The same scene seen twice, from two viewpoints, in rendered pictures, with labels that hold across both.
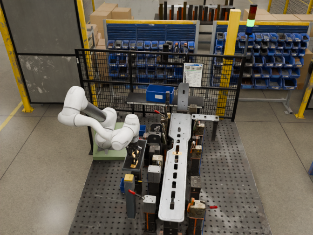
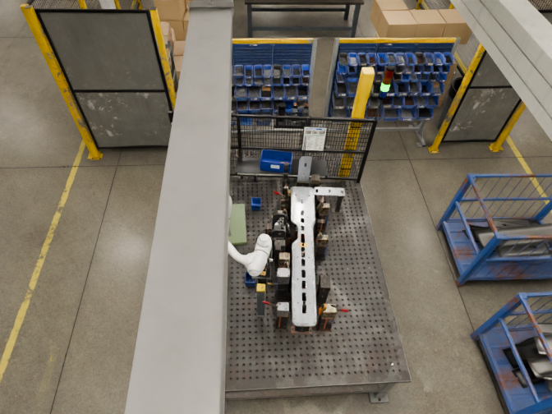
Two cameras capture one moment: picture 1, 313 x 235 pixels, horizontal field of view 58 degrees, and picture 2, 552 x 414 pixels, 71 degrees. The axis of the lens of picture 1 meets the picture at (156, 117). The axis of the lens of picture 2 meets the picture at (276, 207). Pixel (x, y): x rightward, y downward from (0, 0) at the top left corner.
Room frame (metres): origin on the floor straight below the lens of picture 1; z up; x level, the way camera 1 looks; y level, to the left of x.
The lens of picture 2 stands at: (0.16, 0.30, 3.82)
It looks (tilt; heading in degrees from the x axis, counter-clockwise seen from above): 52 degrees down; 352
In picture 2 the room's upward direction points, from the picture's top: 3 degrees clockwise
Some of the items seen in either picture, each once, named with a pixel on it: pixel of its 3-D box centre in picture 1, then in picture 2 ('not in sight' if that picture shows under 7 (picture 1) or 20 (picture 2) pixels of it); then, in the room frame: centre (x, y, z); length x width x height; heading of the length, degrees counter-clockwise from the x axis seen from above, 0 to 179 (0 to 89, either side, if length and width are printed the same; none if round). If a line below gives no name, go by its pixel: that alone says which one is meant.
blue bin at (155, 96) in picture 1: (160, 93); (276, 161); (2.86, -0.04, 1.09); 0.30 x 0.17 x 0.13; 77
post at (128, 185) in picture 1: (130, 198); (260, 301); (1.49, 0.21, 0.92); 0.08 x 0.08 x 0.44; 83
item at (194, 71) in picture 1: (192, 74); (314, 138); (2.94, -0.41, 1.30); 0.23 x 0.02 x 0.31; 83
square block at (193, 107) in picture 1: (192, 119); (313, 189); (2.66, -0.41, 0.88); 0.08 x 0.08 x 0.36; 83
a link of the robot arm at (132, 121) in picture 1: (131, 125); (263, 245); (1.62, 0.18, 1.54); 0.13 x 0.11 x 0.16; 159
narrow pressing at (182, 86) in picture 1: (183, 96); (304, 169); (2.66, -0.29, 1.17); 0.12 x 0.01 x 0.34; 83
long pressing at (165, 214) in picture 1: (177, 155); (303, 247); (1.92, -0.19, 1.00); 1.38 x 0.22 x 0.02; 173
